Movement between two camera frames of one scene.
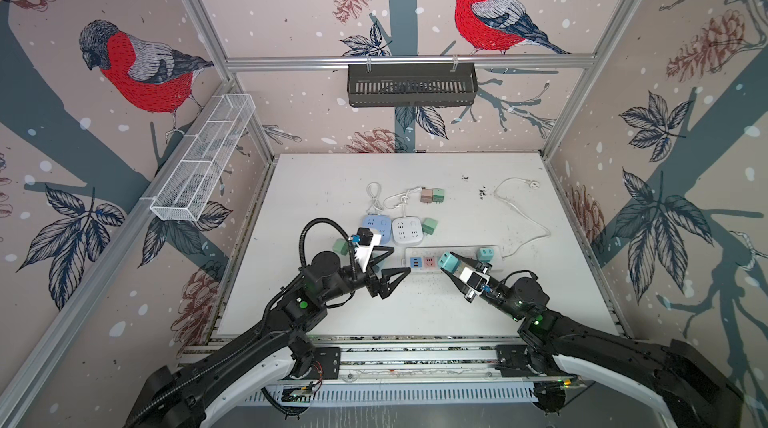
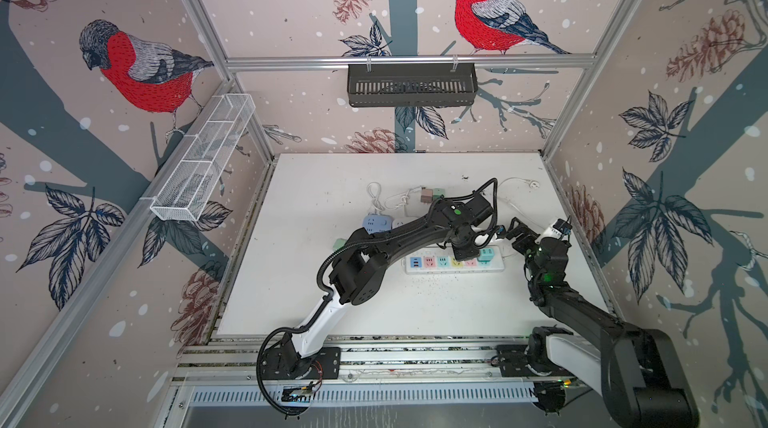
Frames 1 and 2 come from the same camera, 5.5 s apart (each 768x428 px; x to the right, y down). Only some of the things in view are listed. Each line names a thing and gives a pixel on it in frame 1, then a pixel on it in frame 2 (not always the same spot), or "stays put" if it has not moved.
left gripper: (375, 286) -> (467, 254)
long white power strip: (425, 259) stays put
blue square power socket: (380, 224) stays put
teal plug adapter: (486, 254) stays put
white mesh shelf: (188, 186) stays put
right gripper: (464, 288) -> (531, 237)
